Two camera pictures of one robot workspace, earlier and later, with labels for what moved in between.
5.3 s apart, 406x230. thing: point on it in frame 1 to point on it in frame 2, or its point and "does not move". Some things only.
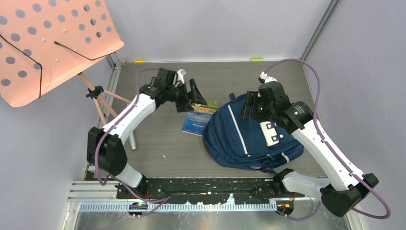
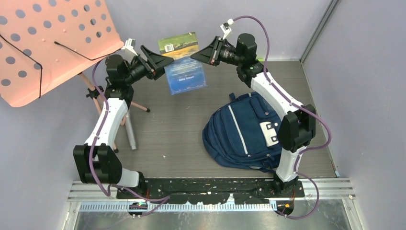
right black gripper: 252,98 to 208,54
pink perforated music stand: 44,42 does not move
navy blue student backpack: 238,142 does not move
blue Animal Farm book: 196,120 to 184,74
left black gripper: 193,96 to 157,63
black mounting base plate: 206,190 does not move
